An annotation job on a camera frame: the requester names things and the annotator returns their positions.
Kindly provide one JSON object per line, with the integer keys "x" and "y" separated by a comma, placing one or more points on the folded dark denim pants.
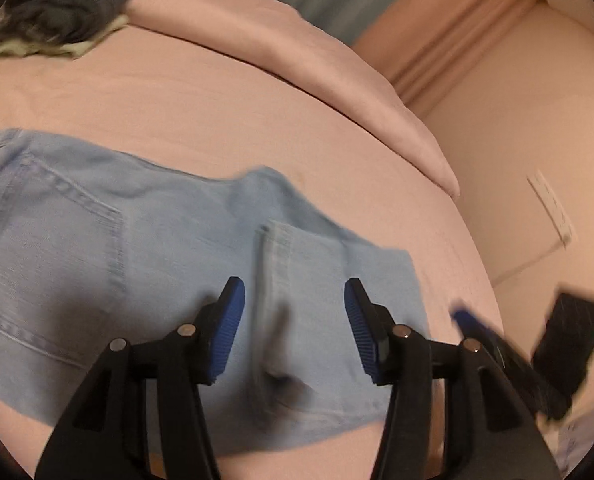
{"x": 62, "y": 2}

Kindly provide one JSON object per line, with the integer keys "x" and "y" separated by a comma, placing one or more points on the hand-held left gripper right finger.
{"x": 362, "y": 332}

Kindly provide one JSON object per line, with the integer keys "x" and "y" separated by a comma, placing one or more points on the white wall socket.
{"x": 552, "y": 207}

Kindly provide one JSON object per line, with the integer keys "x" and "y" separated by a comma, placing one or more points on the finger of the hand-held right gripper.
{"x": 469, "y": 322}

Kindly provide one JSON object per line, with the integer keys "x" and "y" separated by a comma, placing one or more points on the folded pale green cloth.
{"x": 82, "y": 46}

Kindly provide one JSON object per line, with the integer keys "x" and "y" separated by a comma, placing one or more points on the light blue denim pants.
{"x": 127, "y": 280}

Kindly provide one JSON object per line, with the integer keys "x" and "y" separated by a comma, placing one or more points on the pink duvet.
{"x": 287, "y": 55}

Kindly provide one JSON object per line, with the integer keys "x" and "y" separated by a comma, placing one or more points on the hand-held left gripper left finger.
{"x": 227, "y": 330}

